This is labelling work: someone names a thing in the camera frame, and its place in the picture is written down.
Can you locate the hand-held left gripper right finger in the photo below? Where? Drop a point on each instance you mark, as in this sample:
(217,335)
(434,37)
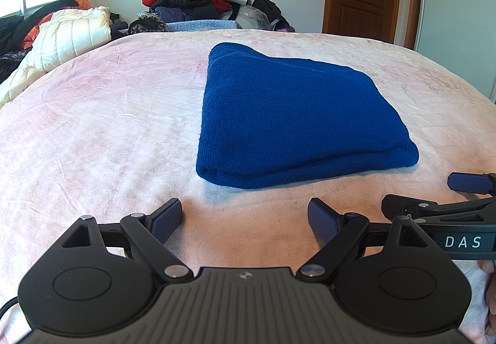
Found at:
(323,220)

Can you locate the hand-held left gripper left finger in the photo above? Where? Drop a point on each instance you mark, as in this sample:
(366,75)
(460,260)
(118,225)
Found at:
(166,222)

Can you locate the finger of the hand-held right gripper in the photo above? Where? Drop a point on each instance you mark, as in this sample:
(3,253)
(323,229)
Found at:
(469,183)
(399,206)

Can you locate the blue knitted sweater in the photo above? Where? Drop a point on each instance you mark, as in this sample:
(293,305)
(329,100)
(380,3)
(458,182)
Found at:
(290,115)

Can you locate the person's right hand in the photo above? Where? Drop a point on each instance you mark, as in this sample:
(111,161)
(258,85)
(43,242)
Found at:
(491,289)

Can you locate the white wardrobe with flower stickers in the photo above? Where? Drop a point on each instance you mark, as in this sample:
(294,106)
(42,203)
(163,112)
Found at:
(457,18)

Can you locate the leopard print cloth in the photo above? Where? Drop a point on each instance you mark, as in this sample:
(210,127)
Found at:
(149,24)

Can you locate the light blue knitted blanket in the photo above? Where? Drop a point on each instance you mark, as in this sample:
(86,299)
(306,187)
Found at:
(201,25)

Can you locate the white puffer jacket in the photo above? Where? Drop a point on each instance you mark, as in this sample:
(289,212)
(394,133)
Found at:
(69,34)

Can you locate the clear plastic bag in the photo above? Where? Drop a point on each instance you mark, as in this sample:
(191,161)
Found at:
(252,16)

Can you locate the dark patterned cloth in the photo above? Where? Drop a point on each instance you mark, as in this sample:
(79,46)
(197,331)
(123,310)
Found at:
(11,61)

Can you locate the orange jacket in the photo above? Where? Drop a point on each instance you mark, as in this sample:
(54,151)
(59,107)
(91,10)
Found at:
(79,0)

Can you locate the black jacket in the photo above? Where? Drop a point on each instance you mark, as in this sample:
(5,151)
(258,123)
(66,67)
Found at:
(11,30)

